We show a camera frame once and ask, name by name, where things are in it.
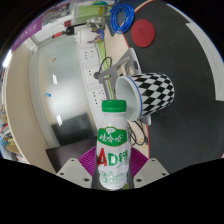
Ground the black desk mat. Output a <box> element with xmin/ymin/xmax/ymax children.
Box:
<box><xmin>121</xmin><ymin>0</ymin><xmax>224</xmax><ymax>175</ymax></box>

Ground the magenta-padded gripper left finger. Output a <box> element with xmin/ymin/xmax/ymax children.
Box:
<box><xmin>55</xmin><ymin>146</ymin><xmax>99</xmax><ymax>189</ymax></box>

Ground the white drink bottle green cap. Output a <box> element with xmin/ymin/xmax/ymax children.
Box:
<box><xmin>95</xmin><ymin>99</ymin><xmax>130</xmax><ymax>191</ymax></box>

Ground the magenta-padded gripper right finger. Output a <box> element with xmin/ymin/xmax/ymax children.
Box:
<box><xmin>126</xmin><ymin>147</ymin><xmax>170</xmax><ymax>190</ymax></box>

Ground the black power cable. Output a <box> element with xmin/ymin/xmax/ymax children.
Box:
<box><xmin>98</xmin><ymin>56</ymin><xmax>150</xmax><ymax>146</ymax></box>

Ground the flat round red coaster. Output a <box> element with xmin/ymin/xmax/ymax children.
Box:
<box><xmin>130</xmin><ymin>18</ymin><xmax>157</xmax><ymax>48</ymax></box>

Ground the white wall power outlet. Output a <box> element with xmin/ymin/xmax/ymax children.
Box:
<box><xmin>84</xmin><ymin>65</ymin><xmax>101</xmax><ymax>84</ymax></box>
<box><xmin>89</xmin><ymin>88</ymin><xmax>106</xmax><ymax>105</ymax></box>
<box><xmin>83</xmin><ymin>48</ymin><xmax>98</xmax><ymax>62</ymax></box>

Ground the coiled blue cable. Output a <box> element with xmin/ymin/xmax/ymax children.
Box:
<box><xmin>109</xmin><ymin>2</ymin><xmax>136</xmax><ymax>34</ymax></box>

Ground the wall shelf with books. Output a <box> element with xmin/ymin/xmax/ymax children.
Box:
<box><xmin>0</xmin><ymin>43</ymin><xmax>58</xmax><ymax>174</ymax></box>

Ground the grey metal laptop stand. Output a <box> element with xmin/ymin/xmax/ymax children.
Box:
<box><xmin>94</xmin><ymin>47</ymin><xmax>153</xmax><ymax>126</ymax></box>

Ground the black white checkered mug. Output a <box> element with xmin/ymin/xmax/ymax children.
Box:
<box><xmin>114</xmin><ymin>71</ymin><xmax>176</xmax><ymax>122</ymax></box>

